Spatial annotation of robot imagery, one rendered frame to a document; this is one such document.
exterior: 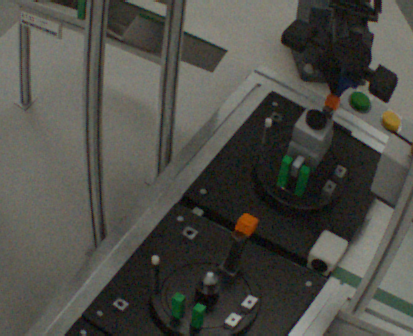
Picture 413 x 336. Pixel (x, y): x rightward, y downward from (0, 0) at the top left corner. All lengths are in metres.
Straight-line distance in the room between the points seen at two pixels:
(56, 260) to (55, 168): 0.18
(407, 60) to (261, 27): 0.35
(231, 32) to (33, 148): 0.47
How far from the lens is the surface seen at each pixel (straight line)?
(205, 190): 1.09
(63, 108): 1.35
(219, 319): 0.95
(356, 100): 1.26
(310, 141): 1.03
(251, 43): 1.48
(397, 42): 1.64
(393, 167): 0.82
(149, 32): 1.01
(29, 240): 1.17
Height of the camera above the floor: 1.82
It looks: 50 degrees down
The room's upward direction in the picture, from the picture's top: 7 degrees clockwise
